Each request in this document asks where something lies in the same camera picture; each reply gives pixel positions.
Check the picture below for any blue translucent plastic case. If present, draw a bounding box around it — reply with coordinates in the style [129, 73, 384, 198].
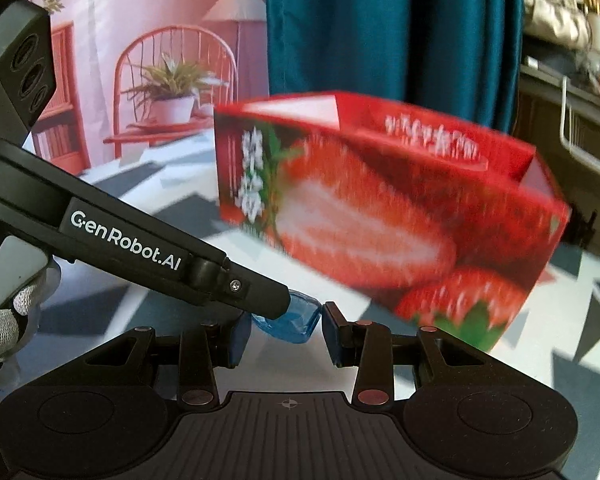
[252, 290, 324, 346]

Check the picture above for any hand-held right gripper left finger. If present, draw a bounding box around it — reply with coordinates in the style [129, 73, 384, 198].
[80, 311, 254, 408]

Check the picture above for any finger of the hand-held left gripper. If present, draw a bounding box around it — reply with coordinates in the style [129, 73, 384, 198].
[224, 258, 292, 322]

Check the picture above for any teal curtain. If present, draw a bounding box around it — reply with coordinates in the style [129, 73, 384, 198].
[264, 0, 527, 132]

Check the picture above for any person's left hand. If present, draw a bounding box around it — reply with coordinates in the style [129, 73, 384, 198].
[0, 258, 62, 367]

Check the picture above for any geometric patterned tablecloth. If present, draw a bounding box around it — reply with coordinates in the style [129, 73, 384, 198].
[30, 127, 600, 461]

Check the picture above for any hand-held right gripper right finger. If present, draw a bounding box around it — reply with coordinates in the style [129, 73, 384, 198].
[322, 301, 488, 407]

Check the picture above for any pink printed room backdrop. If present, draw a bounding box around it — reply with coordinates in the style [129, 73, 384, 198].
[10, 0, 272, 177]

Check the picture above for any dark dressing table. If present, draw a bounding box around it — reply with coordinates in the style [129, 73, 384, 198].
[510, 57, 600, 248]

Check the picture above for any white wire basket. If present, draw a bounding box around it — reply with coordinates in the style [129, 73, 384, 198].
[559, 76, 600, 175]

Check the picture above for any red strawberry print cardboard box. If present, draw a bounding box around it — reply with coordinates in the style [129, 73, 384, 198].
[213, 90, 572, 354]

